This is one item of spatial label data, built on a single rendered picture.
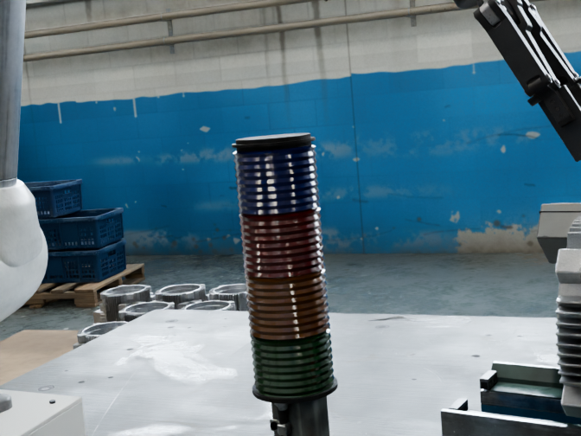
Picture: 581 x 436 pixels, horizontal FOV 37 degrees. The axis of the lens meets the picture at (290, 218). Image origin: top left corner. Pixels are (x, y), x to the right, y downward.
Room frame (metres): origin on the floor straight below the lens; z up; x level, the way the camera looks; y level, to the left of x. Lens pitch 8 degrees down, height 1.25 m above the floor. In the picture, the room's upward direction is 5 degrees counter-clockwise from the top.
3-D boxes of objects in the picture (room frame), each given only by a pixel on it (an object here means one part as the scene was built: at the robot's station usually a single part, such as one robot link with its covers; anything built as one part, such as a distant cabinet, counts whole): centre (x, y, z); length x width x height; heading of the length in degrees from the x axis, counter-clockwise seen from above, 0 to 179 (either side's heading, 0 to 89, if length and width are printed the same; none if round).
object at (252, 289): (0.62, 0.01, 1.10); 0.06 x 0.06 x 0.04
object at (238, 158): (0.62, 0.01, 1.19); 0.06 x 0.06 x 0.04
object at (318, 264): (0.62, 0.01, 1.14); 0.06 x 0.06 x 0.04
